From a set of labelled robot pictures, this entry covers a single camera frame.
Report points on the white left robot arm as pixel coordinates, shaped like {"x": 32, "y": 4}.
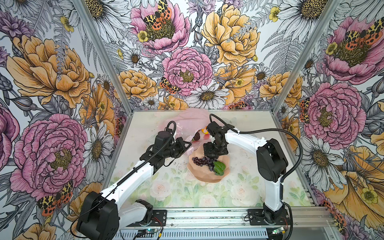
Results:
{"x": 103, "y": 214}

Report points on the orange yellow mango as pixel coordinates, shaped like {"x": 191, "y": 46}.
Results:
{"x": 205, "y": 131}

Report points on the aluminium corner post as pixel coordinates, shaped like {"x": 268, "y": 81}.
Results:
{"x": 92, "y": 31}
{"x": 313, "y": 38}

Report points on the dark purple plum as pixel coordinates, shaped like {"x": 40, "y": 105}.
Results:
{"x": 196, "y": 137}

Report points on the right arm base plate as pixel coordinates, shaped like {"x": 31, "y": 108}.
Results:
{"x": 262, "y": 217}

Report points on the dark grape bunch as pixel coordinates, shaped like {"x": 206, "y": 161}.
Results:
{"x": 205, "y": 161}

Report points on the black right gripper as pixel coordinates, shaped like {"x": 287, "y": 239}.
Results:
{"x": 224, "y": 151}

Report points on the pink plastic bag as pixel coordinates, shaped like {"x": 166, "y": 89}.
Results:
{"x": 189, "y": 122}

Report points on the aluminium front rail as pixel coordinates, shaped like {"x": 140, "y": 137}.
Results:
{"x": 307, "y": 223}

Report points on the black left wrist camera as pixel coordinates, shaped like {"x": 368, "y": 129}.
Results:
{"x": 163, "y": 140}

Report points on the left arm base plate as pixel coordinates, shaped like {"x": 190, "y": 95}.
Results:
{"x": 158, "y": 219}

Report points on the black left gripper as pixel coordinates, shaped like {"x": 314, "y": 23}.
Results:
{"x": 181, "y": 142}

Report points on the left aluminium corner post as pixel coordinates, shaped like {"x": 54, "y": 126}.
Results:
{"x": 92, "y": 31}

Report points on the pink flower-shaped bowl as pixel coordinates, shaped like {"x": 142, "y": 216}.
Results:
{"x": 203, "y": 173}

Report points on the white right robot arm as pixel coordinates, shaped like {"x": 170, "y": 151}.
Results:
{"x": 271, "y": 162}

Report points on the right aluminium corner post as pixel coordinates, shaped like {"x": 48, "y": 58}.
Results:
{"x": 313, "y": 38}

